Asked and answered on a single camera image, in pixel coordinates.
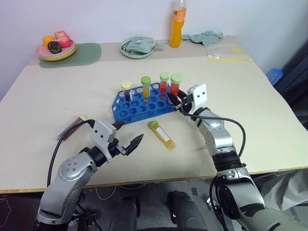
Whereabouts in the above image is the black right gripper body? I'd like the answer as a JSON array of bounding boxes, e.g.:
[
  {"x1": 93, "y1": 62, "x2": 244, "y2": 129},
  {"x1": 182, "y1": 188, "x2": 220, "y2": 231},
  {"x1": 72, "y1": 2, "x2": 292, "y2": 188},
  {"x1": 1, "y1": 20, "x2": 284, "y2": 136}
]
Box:
[{"x1": 179, "y1": 93, "x2": 194, "y2": 113}]

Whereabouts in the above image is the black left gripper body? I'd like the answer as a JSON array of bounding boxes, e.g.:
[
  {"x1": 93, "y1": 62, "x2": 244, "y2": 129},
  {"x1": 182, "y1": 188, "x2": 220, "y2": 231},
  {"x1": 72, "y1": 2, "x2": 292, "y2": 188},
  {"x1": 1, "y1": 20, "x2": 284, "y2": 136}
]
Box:
[{"x1": 107, "y1": 138, "x2": 128, "y2": 159}]

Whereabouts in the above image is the red liquid tube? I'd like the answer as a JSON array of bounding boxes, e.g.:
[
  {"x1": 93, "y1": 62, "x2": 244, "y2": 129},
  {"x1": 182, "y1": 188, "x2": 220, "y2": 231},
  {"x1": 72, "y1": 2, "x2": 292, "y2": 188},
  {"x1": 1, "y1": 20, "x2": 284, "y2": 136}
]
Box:
[
  {"x1": 159, "y1": 72, "x2": 170, "y2": 100},
  {"x1": 170, "y1": 73, "x2": 183, "y2": 97}
]

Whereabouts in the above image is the blue test tube rack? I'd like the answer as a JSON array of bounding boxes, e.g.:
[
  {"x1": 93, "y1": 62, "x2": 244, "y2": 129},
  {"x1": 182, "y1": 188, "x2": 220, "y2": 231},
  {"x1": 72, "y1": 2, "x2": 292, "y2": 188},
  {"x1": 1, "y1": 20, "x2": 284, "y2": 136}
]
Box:
[{"x1": 111, "y1": 82, "x2": 180, "y2": 125}]

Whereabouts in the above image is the labelled yellow tube, green cap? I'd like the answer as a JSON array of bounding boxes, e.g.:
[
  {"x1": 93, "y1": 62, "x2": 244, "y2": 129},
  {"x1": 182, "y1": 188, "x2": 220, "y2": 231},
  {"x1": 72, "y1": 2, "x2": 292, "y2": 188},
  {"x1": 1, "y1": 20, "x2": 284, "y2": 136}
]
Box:
[{"x1": 148, "y1": 120, "x2": 177, "y2": 152}]

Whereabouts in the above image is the yellow liquid tube, green cap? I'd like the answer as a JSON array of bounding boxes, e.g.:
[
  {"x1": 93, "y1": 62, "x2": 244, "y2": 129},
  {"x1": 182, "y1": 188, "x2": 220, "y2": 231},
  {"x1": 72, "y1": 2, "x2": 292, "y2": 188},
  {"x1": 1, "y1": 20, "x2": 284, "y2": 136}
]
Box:
[{"x1": 141, "y1": 76, "x2": 152, "y2": 103}]

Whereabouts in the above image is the dark liquid tube, pale cap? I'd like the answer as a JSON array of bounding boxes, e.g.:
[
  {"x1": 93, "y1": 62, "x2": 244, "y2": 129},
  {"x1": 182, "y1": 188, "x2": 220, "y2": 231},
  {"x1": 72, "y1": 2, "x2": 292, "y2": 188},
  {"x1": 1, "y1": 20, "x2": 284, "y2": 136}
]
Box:
[{"x1": 121, "y1": 81, "x2": 133, "y2": 102}]

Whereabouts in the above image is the dark red tube, yellow cap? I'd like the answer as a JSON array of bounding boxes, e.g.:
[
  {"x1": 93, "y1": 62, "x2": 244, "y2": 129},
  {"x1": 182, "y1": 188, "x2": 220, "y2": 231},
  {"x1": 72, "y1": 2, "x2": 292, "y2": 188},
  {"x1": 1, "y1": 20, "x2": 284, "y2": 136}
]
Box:
[{"x1": 54, "y1": 115, "x2": 89, "y2": 141}]

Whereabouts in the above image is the pale green plate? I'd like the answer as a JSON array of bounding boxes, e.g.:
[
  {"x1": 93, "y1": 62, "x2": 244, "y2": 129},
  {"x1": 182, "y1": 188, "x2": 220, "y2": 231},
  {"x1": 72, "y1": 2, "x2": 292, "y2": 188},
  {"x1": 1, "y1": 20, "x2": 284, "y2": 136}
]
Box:
[{"x1": 119, "y1": 38, "x2": 156, "y2": 59}]

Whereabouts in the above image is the crumpled green cloth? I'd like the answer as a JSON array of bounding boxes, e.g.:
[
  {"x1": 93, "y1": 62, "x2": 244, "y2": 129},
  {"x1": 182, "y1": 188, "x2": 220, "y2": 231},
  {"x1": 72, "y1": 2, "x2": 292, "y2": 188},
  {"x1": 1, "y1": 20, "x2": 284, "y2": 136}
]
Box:
[{"x1": 181, "y1": 30, "x2": 225, "y2": 47}]

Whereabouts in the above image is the clear zip bag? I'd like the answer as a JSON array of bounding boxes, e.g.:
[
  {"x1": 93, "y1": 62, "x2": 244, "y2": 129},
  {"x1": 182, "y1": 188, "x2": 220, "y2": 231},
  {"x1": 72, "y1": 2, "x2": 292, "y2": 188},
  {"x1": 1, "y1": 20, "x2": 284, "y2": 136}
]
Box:
[{"x1": 204, "y1": 44, "x2": 252, "y2": 62}]

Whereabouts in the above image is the orange drink bottle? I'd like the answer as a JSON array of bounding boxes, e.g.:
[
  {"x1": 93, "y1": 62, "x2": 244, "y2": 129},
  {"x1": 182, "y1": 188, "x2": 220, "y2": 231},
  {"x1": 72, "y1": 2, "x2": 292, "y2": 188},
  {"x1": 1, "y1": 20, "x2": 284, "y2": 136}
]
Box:
[{"x1": 169, "y1": 0, "x2": 188, "y2": 48}]

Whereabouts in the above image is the green placemat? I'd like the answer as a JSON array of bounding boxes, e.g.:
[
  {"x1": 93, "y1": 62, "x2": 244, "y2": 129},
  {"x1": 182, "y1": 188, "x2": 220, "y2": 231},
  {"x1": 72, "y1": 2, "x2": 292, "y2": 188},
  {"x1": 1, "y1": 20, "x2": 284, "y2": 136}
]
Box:
[{"x1": 38, "y1": 42, "x2": 103, "y2": 69}]

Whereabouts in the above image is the dark rounded shape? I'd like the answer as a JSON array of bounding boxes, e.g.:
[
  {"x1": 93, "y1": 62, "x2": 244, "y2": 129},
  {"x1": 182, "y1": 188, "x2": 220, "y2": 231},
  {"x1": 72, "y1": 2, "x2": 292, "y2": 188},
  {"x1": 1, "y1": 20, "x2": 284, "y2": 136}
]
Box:
[{"x1": 167, "y1": 190, "x2": 208, "y2": 231}]

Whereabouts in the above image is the stack of coloured plates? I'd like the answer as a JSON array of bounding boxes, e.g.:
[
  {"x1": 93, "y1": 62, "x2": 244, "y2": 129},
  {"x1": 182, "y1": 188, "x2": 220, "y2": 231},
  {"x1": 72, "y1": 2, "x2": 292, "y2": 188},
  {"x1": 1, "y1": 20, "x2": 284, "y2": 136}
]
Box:
[{"x1": 39, "y1": 44, "x2": 78, "y2": 62}]

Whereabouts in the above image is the dark purple toy fruit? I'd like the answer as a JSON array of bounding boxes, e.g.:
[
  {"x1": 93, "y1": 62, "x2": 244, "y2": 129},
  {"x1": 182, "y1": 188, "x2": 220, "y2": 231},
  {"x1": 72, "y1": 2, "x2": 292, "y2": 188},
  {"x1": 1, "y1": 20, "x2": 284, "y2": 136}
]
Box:
[{"x1": 47, "y1": 41, "x2": 63, "y2": 54}]

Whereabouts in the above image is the pink toy peach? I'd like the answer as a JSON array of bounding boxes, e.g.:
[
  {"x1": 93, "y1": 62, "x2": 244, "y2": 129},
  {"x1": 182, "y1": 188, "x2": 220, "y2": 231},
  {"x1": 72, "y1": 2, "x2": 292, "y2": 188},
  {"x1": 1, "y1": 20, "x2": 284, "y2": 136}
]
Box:
[{"x1": 54, "y1": 30, "x2": 73, "y2": 48}]

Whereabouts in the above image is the pink plate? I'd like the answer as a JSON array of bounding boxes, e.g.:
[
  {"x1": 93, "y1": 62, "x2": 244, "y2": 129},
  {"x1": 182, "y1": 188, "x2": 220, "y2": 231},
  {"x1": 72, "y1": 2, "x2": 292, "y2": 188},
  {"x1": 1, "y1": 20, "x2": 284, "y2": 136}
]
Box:
[{"x1": 36, "y1": 41, "x2": 76, "y2": 57}]

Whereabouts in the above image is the yellow toy fruit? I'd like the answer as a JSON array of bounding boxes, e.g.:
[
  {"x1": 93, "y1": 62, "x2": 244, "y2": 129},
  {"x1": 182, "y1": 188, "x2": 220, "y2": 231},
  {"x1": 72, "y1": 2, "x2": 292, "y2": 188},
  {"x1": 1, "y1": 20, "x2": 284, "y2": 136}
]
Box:
[{"x1": 42, "y1": 35, "x2": 57, "y2": 47}]

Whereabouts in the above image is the dark chair back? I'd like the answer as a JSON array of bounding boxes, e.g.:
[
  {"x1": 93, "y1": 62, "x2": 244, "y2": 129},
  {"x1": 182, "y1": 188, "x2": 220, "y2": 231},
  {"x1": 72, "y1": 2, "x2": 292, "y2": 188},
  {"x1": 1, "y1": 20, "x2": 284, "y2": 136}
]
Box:
[{"x1": 276, "y1": 44, "x2": 308, "y2": 132}]

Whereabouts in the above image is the grey plastic cover sheet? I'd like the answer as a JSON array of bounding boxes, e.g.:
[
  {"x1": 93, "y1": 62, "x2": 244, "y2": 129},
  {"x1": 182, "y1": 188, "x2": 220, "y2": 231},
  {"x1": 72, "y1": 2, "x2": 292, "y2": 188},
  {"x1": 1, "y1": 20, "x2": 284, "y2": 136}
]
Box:
[{"x1": 249, "y1": 166, "x2": 308, "y2": 213}]

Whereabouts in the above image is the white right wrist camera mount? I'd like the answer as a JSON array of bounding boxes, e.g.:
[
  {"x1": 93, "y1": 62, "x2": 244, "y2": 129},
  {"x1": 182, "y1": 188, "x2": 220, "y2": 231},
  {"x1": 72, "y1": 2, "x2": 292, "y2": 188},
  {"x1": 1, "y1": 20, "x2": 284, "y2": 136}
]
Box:
[{"x1": 187, "y1": 84, "x2": 208, "y2": 114}]

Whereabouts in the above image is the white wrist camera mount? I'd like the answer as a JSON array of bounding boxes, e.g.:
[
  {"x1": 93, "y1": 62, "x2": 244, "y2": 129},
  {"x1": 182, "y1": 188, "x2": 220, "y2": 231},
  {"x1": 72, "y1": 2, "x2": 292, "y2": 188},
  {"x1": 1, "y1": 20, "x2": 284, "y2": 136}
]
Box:
[
  {"x1": 187, "y1": 84, "x2": 208, "y2": 114},
  {"x1": 90, "y1": 120, "x2": 118, "y2": 165}
]

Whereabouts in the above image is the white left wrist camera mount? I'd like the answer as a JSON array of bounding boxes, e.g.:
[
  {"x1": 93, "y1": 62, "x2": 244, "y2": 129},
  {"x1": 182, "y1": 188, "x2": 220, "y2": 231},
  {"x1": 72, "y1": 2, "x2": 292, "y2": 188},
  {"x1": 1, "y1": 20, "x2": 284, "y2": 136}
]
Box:
[{"x1": 90, "y1": 120, "x2": 118, "y2": 165}]

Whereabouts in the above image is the thin white cable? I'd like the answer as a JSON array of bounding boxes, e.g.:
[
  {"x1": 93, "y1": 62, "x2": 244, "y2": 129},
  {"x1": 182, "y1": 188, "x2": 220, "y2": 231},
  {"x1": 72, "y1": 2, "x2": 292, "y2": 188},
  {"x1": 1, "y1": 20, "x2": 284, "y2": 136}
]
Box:
[{"x1": 94, "y1": 186, "x2": 116, "y2": 201}]

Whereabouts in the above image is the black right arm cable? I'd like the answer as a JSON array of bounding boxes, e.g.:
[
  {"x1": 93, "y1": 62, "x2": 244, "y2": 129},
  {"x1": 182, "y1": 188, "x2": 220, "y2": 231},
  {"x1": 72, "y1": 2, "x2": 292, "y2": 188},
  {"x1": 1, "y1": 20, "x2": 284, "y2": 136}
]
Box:
[{"x1": 179, "y1": 105, "x2": 247, "y2": 158}]

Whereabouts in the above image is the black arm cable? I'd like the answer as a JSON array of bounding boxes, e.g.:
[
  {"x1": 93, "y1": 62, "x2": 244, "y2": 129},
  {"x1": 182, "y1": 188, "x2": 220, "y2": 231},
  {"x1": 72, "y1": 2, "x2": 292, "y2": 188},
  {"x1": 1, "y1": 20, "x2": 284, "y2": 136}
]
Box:
[
  {"x1": 47, "y1": 118, "x2": 95, "y2": 187},
  {"x1": 179, "y1": 105, "x2": 247, "y2": 158}
]

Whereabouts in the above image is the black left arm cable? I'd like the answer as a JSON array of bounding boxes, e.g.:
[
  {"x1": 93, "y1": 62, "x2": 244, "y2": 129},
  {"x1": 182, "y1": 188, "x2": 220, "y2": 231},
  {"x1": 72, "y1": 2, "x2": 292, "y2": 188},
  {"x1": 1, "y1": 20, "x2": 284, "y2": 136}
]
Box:
[{"x1": 47, "y1": 118, "x2": 95, "y2": 187}]

